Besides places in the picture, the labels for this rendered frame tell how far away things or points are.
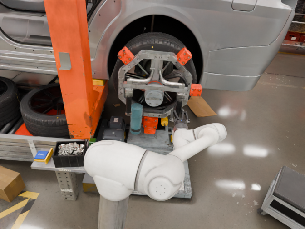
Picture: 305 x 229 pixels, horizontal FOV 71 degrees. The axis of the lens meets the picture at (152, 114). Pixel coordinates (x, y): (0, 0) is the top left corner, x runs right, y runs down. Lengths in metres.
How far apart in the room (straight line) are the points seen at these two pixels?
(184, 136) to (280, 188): 1.01
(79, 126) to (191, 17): 1.12
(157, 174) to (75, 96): 0.96
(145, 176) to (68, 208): 1.37
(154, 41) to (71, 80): 0.62
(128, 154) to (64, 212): 1.35
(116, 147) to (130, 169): 0.09
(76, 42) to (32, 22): 1.66
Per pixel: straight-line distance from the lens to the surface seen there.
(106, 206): 0.80
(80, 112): 1.52
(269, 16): 1.88
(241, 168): 2.43
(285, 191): 1.97
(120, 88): 1.66
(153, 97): 1.50
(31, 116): 2.02
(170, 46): 1.58
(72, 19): 1.25
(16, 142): 2.09
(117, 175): 0.67
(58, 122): 1.93
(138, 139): 2.08
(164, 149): 2.12
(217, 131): 1.17
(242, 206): 2.15
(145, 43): 1.58
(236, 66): 1.94
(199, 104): 3.12
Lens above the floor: 1.67
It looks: 37 degrees down
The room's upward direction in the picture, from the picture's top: 6 degrees clockwise
